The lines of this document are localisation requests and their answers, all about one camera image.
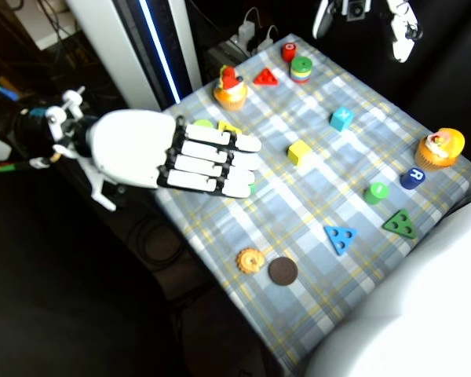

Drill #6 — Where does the golden butter cookie toy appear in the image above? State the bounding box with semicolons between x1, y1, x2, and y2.
235;247;267;275

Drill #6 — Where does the white power strip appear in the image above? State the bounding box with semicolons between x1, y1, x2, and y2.
229;34;268;57

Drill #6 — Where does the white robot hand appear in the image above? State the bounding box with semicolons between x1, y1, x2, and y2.
312;0;424;64
86;108;263;199

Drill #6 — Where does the blue letter R cylinder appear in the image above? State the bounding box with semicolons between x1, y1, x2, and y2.
400;167;426;191

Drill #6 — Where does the large white rounded shell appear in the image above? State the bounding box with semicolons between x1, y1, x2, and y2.
304;196;471;377

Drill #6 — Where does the green wooden cylinder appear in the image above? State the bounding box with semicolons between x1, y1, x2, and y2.
363;181;391;206

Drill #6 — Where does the black coiled cable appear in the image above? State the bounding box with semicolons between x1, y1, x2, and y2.
126;214;186;273

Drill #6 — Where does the small grey wrist camera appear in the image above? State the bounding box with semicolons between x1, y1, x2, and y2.
345;0;367;21

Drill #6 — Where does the green three-hole triangle block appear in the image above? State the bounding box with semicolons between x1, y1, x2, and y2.
382;208;418;240

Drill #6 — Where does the white plug with cable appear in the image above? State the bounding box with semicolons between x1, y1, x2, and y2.
258;24;279;52

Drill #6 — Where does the white column with blue light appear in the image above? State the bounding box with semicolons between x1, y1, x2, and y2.
64;0;203;113

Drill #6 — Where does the blue plaid tablecloth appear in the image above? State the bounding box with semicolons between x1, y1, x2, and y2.
153;34;471;377

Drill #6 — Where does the blue letter K cube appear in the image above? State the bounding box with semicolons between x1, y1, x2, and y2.
329;106;355;133

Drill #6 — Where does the white power adapter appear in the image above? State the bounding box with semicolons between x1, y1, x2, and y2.
238;21;257;44

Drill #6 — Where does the green cable with blue connector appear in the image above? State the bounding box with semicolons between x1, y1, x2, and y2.
0;76;23;102

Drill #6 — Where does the red letter O cylinder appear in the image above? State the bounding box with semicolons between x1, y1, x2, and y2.
281;42;299;63

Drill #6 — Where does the yellow three-hole triangle block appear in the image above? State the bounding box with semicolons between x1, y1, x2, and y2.
217;120;243;135

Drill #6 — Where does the chocolate sandwich cookie toy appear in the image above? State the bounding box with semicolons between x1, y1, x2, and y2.
268;256;299;287

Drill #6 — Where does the coloured ring stack toy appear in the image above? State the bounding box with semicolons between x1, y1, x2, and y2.
289;56;313;85

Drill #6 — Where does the white box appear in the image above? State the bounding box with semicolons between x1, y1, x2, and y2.
13;0;79;51

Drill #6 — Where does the orange cream toy cupcake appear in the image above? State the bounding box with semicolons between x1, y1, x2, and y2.
414;127;466;170

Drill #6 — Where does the blue three-hole triangle block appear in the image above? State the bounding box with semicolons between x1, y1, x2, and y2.
323;225;359;257

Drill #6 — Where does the strawberry toy cupcake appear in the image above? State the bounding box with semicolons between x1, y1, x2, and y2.
213;64;249;112

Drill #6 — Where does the red three-hole triangle block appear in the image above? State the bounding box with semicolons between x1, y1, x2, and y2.
253;67;279;86

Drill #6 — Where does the yellow wooden cube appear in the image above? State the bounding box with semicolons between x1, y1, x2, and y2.
287;139;313;166

